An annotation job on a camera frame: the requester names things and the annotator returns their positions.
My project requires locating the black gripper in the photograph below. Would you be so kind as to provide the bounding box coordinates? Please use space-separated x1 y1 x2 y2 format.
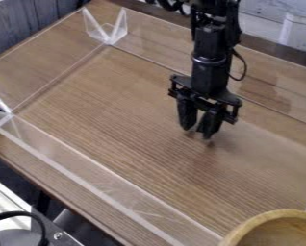
168 75 243 139

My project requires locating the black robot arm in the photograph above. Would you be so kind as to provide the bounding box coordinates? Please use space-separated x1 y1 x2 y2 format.
168 0 246 139

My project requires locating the brown wooden bowl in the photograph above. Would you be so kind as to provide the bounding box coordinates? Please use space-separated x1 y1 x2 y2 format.
219 209 306 246

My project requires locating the clear acrylic table barrier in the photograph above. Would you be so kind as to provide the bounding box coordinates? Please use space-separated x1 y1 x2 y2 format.
0 2 306 246

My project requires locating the white container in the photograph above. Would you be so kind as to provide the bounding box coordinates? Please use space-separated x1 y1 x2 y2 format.
279 13 306 51

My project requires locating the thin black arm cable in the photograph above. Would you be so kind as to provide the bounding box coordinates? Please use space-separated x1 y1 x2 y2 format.
226 47 249 82

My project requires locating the grey metal bracket with screw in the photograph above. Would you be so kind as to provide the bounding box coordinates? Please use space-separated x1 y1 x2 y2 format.
31 208 84 246

